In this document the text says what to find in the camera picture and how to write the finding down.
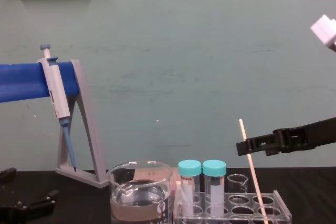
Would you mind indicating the thin white thermometer stick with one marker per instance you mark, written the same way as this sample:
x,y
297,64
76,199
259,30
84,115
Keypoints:
x,y
254,179

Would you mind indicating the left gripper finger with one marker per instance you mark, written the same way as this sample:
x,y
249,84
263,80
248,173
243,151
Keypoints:
x,y
7,174
43,201

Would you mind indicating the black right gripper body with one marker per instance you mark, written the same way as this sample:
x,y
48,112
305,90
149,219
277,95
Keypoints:
x,y
323,133

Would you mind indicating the grey and blue pipette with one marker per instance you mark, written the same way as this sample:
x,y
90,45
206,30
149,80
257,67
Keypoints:
x,y
56,90

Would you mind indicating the clear acrylic test tube rack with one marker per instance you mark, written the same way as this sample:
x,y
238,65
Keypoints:
x,y
244,212

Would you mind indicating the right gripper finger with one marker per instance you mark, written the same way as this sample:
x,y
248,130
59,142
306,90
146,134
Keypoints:
x,y
258,144

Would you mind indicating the plastic tube with teal cap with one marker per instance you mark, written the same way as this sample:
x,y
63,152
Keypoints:
x,y
189,167
214,167

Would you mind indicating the black table cloth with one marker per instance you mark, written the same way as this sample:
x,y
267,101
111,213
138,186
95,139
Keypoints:
x,y
309,195

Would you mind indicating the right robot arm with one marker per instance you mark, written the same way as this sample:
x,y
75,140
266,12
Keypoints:
x,y
324,31

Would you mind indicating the grey pipette stand blue bar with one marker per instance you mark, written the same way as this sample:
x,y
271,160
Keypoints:
x,y
23,82

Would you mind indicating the small empty glass beaker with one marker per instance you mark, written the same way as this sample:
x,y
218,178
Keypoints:
x,y
237,183

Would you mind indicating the glass beaker with liquid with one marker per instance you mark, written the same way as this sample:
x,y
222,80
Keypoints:
x,y
140,197

